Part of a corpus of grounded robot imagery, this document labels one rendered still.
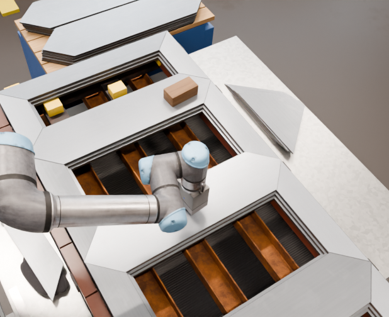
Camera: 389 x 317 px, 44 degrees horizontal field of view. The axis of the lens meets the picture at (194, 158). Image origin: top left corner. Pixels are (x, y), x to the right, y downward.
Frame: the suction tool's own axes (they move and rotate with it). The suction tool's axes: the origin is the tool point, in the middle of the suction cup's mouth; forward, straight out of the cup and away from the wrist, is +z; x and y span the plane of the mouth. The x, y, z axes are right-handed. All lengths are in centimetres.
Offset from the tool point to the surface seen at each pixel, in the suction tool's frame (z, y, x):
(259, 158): -1.3, 0.8, -31.0
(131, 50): -1, 72, -25
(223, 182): -1.3, 1.0, -14.5
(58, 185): -1.1, 31.6, 29.8
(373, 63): 84, 51, -201
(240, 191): -1.3, -5.3, -16.8
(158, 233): -1.2, -1.5, 13.9
